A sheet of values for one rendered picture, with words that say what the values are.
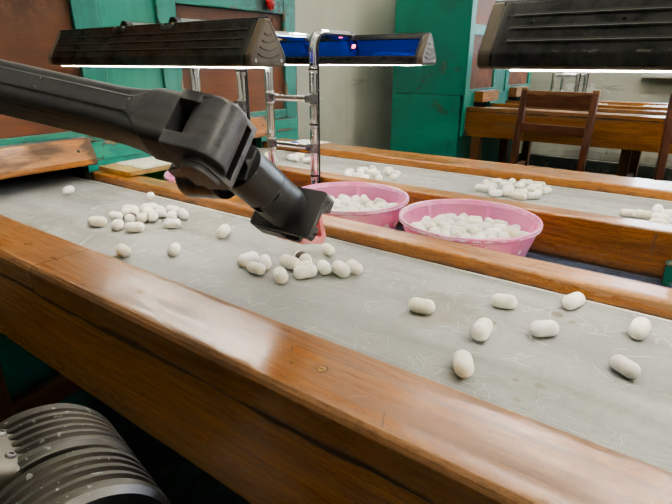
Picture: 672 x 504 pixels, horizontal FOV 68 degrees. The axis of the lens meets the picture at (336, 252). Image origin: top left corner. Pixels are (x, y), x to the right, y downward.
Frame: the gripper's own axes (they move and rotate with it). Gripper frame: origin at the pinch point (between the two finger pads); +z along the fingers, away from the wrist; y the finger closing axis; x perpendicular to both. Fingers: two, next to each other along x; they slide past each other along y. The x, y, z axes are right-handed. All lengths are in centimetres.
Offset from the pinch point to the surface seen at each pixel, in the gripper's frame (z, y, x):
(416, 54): 29, 17, -58
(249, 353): -14.4, -8.4, 18.5
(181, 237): 5.2, 33.3, 5.0
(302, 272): 2.5, 2.2, 5.2
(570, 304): 12.3, -32.5, -3.0
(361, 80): 204, 174, -189
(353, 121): 216, 174, -161
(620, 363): 3.2, -39.8, 4.5
